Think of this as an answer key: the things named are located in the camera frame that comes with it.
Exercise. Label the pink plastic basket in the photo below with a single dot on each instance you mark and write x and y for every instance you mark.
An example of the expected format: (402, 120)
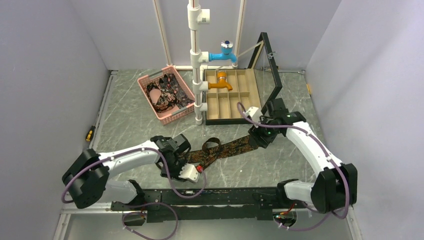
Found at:
(175, 113)

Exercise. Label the floral ties in basket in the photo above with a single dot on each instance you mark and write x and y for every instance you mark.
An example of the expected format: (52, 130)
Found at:
(171, 94)

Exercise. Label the blue plastic faucet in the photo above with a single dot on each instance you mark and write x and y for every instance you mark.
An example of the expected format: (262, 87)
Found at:
(226, 53)

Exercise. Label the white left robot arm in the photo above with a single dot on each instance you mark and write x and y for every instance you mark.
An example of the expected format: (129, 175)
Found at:
(89, 180)

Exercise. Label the black orange key-pattern tie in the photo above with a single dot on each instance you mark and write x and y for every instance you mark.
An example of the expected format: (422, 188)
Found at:
(212, 150)

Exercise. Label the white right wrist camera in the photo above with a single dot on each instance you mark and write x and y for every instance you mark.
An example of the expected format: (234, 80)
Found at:
(253, 115)

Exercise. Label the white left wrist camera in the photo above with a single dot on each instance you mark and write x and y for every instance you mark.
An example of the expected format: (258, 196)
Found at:
(189, 172)

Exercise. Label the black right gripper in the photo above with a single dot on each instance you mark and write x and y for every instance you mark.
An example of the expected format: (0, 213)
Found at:
(261, 140)

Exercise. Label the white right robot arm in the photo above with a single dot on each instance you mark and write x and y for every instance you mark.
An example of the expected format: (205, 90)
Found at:
(335, 185)

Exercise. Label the orange plastic faucet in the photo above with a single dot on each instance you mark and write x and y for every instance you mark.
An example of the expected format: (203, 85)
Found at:
(222, 82)

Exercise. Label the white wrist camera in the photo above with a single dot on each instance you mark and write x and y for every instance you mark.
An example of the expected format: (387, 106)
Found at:
(189, 172)
(253, 115)

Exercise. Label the yellow black screwdriver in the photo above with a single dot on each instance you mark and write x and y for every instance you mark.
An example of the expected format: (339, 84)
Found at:
(90, 134)

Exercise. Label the white pvc pipe stand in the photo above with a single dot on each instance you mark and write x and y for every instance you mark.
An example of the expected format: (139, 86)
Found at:
(196, 16)

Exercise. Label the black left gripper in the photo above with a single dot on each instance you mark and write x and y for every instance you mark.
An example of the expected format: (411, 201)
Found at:
(174, 175)

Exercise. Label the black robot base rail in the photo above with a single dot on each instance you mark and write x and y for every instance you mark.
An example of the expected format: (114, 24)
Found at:
(260, 203)

